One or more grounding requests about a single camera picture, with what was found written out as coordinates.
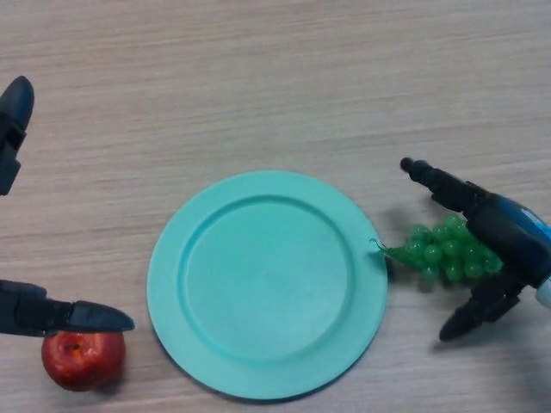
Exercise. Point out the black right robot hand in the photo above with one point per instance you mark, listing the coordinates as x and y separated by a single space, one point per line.
508 236

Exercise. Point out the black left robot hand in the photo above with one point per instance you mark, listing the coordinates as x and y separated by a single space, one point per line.
60 318

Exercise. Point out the green grape bunch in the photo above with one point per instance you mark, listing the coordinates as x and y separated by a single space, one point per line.
443 254

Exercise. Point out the red apple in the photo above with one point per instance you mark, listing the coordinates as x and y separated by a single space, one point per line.
82 361

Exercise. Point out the turquoise round plate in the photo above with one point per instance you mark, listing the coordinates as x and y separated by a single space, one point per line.
267 284

